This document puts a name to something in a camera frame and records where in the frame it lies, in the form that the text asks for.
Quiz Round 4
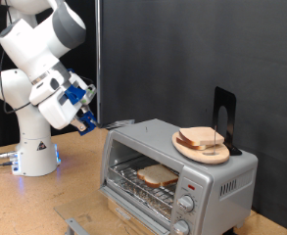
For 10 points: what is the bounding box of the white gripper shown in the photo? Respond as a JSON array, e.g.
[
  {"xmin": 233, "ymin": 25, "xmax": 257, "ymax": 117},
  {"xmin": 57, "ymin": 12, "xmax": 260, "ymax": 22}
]
[{"xmin": 28, "ymin": 70, "xmax": 93, "ymax": 133}]

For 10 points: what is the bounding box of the metal spatula with blue block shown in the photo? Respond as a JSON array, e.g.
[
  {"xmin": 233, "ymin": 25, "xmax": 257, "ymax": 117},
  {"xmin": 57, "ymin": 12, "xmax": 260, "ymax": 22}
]
[{"xmin": 78, "ymin": 111, "xmax": 136, "ymax": 136}]

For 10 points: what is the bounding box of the white bread slice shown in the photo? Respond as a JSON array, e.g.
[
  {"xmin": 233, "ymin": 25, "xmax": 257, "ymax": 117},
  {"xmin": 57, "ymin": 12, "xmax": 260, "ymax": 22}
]
[
  {"xmin": 136, "ymin": 164, "xmax": 179, "ymax": 189},
  {"xmin": 175, "ymin": 136, "xmax": 213, "ymax": 152}
]

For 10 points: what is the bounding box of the glass oven door with handle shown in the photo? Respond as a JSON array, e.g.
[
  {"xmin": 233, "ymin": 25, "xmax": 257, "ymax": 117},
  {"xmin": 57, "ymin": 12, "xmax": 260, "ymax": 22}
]
[{"xmin": 54, "ymin": 185, "xmax": 171, "ymax": 235}]

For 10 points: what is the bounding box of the silver oven knob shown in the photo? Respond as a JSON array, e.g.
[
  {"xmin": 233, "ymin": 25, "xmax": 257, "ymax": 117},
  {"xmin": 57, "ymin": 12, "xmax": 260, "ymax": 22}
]
[
  {"xmin": 176, "ymin": 195, "xmax": 196, "ymax": 213},
  {"xmin": 171, "ymin": 219, "xmax": 191, "ymax": 235}
]

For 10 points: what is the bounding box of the silver toaster oven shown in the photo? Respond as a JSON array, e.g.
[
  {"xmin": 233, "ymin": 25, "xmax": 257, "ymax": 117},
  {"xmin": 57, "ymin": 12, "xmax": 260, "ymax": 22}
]
[{"xmin": 100, "ymin": 117, "xmax": 259, "ymax": 235}]

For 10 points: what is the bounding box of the vertical metal pole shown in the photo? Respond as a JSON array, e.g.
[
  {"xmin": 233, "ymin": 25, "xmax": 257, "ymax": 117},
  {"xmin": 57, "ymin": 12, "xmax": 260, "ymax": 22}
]
[{"xmin": 95, "ymin": 0, "xmax": 102, "ymax": 127}]

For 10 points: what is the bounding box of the wooden crate stand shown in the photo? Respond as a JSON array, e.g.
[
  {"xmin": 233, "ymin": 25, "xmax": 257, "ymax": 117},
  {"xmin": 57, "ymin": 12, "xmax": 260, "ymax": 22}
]
[{"xmin": 107, "ymin": 197, "xmax": 161, "ymax": 235}]

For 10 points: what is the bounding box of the bread slice stack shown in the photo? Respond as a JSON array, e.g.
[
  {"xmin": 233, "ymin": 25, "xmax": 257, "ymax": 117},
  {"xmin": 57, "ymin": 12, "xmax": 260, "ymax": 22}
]
[{"xmin": 178, "ymin": 126, "xmax": 225, "ymax": 147}]

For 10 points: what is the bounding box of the round wooden plate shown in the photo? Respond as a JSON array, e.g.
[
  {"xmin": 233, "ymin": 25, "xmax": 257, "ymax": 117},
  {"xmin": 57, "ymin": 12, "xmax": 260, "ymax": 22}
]
[{"xmin": 171, "ymin": 131, "xmax": 231, "ymax": 165}]

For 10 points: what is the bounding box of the black metal bookend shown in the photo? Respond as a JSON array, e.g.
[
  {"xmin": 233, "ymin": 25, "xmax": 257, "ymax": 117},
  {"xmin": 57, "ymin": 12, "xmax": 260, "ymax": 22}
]
[{"xmin": 212, "ymin": 86, "xmax": 243, "ymax": 157}]

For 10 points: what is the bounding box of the metal wire oven rack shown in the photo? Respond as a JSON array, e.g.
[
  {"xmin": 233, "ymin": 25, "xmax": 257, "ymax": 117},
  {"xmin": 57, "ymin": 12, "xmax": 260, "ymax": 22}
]
[{"xmin": 108, "ymin": 155, "xmax": 180, "ymax": 219}]

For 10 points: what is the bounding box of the black camera cable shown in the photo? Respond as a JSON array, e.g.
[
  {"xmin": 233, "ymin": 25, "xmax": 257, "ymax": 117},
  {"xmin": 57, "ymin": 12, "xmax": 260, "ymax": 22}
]
[{"xmin": 0, "ymin": 0, "xmax": 97, "ymax": 116}]

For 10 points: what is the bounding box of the thin metal wire stopper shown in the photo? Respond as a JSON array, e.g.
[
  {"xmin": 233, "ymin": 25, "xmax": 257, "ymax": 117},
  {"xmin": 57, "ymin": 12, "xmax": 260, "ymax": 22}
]
[{"xmin": 204, "ymin": 125, "xmax": 221, "ymax": 157}]

